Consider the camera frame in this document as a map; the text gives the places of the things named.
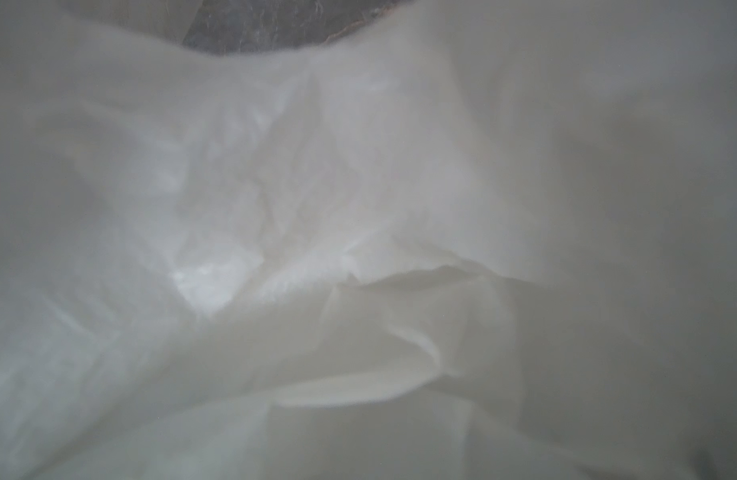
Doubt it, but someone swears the white plastic bag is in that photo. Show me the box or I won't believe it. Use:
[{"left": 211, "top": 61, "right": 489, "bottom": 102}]
[{"left": 0, "top": 1, "right": 737, "bottom": 479}]

